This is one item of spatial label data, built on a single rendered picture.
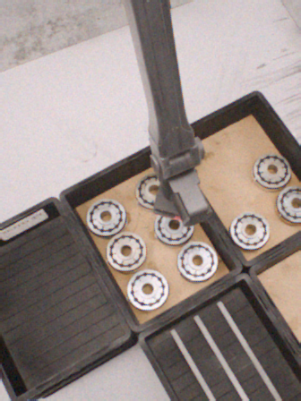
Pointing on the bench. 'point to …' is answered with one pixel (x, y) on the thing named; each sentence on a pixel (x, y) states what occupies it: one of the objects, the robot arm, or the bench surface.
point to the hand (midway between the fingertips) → (176, 202)
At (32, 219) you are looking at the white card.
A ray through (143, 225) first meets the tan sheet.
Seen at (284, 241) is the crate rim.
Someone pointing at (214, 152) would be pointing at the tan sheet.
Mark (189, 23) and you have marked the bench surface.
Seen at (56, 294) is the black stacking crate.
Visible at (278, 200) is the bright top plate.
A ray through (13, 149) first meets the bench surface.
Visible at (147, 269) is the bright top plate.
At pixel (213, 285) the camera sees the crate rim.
